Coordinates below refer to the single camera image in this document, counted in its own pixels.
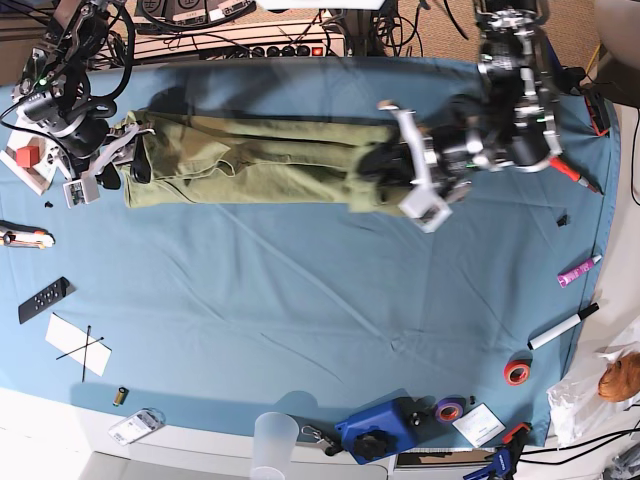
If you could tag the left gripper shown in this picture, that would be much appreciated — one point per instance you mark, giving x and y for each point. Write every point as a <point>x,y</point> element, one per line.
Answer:
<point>438,158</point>

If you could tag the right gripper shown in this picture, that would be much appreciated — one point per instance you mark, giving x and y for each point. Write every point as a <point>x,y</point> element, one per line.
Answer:
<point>122,145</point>

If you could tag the olive green t-shirt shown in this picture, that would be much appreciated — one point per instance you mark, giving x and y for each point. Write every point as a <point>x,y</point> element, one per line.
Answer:
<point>208,160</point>

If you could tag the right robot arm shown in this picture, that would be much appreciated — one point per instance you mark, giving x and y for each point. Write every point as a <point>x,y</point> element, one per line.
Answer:
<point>61,125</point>

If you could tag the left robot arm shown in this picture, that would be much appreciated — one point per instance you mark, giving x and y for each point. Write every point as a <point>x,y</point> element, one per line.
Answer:
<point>510,124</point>

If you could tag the red cube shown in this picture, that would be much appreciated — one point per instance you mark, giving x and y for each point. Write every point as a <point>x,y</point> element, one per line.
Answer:
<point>28,156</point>

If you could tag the blue table cloth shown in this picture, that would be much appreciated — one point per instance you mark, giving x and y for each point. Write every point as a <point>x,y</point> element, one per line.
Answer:
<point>216,314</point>

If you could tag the orange white utility knife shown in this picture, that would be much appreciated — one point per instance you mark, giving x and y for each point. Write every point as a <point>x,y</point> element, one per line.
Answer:
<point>14,235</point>

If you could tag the black remote control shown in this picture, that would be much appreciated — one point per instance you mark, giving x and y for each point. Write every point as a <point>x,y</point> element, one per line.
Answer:
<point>44,299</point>

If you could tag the black zip tie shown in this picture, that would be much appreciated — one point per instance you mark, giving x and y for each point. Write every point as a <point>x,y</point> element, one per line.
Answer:
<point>85,354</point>
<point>83,347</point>

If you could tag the white power strip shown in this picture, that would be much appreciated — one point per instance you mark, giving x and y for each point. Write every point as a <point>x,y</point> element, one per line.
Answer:
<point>314,44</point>

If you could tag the small black clip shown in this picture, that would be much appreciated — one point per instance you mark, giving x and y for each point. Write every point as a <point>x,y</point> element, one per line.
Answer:
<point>563,221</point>

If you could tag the white paper card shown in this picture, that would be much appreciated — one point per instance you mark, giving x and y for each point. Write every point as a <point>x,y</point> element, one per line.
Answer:
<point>65,337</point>

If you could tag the pink tube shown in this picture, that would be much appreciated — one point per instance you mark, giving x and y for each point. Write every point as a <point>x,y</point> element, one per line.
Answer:
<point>567,277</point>

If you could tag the white black marker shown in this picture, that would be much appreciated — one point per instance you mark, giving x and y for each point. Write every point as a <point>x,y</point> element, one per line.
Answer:
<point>559,329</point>

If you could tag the orange tape roll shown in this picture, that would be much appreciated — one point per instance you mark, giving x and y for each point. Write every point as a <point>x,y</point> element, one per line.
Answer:
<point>517,372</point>

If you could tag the clear plastic package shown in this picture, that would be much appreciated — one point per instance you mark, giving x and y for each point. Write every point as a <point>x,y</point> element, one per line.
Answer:
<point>137,426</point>

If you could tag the purple tape roll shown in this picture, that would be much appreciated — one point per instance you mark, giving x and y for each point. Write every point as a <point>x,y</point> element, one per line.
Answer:
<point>449,409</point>

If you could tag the blue plastic box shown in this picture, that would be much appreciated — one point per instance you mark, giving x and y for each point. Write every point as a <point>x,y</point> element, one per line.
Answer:
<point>388,417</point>

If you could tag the white square card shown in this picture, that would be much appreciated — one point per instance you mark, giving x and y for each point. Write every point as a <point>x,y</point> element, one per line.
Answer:
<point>479,426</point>

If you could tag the silver carabiner keyring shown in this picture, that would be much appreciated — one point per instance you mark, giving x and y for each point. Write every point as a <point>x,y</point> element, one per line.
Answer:
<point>318,435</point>

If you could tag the black knob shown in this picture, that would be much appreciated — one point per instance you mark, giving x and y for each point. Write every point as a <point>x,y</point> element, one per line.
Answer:
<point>373,445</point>

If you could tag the translucent plastic cup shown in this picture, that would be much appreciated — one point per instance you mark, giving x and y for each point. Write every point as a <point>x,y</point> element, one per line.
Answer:
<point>274,439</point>

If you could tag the white plastic bag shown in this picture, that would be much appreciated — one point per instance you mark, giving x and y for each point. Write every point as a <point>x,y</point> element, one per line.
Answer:
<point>575,406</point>

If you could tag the blue orange bar clamp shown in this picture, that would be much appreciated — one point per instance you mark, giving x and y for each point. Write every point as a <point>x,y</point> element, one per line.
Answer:
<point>504,460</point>

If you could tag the brown bread roll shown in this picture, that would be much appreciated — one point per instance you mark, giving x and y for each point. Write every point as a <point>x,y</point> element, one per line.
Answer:
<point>620,381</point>

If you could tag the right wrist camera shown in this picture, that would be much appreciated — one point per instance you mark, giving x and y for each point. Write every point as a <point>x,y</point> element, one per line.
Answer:
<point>81,192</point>

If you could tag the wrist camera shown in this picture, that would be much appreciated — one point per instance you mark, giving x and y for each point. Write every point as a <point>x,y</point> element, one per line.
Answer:
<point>81,192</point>
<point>425,208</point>

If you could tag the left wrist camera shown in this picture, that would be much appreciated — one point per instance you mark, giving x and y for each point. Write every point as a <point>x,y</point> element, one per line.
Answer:
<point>425,208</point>

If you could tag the orange handled screwdriver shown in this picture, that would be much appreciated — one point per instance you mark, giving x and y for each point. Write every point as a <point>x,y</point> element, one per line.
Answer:
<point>573,174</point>

